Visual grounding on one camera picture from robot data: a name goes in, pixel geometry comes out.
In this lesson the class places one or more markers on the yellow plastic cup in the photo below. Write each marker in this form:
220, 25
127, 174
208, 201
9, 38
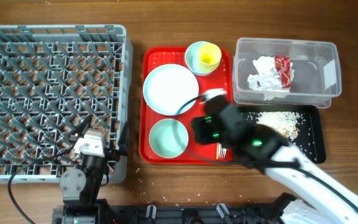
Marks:
209, 55

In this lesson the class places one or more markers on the green bowl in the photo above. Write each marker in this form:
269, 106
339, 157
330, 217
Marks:
168, 138

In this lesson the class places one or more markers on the white plastic fork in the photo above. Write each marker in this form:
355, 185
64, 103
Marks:
223, 152

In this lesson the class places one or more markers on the white napkin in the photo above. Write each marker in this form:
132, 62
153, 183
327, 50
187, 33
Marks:
267, 78

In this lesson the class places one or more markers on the large light blue plate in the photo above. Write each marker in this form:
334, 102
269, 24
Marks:
169, 89

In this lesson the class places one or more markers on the white rice food waste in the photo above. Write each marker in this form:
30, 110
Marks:
285, 123

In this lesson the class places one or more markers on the clear plastic bin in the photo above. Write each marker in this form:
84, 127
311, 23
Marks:
316, 64

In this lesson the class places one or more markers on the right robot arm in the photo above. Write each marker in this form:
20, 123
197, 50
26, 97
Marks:
261, 147

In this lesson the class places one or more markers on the red snack wrapper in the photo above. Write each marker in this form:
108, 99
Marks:
283, 68

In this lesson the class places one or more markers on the grey dishwasher rack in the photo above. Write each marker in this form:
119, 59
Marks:
51, 79

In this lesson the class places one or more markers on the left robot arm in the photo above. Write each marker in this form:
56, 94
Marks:
80, 186

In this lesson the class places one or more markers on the black plastic tray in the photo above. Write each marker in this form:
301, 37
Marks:
310, 139

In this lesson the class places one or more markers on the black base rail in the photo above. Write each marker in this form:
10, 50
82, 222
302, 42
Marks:
247, 213

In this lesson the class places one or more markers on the red plastic tray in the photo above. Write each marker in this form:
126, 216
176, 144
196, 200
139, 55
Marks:
220, 78

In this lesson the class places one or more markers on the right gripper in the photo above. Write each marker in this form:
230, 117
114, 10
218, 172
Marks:
198, 126

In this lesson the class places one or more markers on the light blue small bowl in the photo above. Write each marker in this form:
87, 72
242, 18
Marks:
191, 59

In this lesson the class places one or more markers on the wooden chopstick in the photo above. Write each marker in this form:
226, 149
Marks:
218, 150

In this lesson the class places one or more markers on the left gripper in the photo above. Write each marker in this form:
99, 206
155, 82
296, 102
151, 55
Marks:
114, 154

